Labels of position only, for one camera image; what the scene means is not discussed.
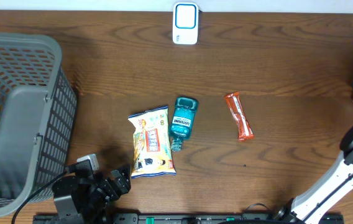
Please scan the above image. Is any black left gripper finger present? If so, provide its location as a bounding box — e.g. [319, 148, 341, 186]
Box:
[111, 170, 126, 195]
[118, 164, 131, 190]

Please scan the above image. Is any yellow snack bag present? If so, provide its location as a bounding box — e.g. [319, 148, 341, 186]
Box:
[128, 106, 176, 179]

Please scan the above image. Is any teal mouthwash bottle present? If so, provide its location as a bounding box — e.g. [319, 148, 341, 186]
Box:
[170, 97, 198, 152]

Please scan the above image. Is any red chocolate bar wrapper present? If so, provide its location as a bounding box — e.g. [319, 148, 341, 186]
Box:
[224, 91, 255, 142]

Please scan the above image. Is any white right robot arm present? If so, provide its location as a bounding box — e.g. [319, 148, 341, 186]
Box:
[272, 127, 353, 223]

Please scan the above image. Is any white barcode scanner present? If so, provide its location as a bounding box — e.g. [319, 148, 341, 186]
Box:
[172, 2, 199, 45]

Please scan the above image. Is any grey plastic shopping basket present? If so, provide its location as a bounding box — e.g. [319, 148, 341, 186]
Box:
[0, 33, 77, 217]

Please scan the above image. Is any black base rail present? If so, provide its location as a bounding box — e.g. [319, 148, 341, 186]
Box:
[32, 213, 345, 224]

